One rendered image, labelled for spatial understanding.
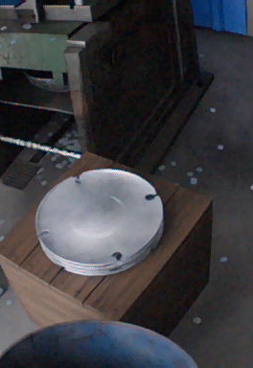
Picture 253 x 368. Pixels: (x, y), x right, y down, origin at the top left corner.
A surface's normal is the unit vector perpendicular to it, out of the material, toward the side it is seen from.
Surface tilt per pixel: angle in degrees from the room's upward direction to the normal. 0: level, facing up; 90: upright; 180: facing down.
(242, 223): 0
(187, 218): 0
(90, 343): 88
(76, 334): 88
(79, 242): 0
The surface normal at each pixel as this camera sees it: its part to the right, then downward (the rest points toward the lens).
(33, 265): -0.11, -0.71
